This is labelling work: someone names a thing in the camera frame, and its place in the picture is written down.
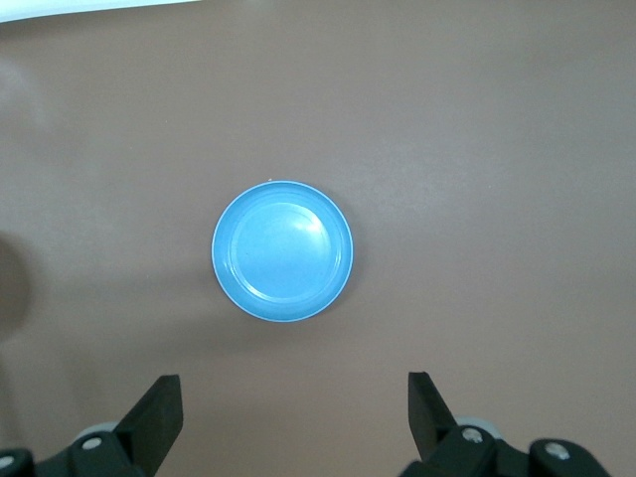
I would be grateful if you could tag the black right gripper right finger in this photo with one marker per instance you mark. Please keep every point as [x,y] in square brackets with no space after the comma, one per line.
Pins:
[437,437]

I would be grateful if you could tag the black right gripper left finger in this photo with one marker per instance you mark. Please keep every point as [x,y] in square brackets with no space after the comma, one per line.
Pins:
[144,432]

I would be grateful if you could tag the blue round plate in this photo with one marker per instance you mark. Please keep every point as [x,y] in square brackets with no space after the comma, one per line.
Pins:
[283,253]

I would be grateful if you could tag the brown table cover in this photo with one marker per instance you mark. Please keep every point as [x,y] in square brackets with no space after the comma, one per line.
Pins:
[447,149]

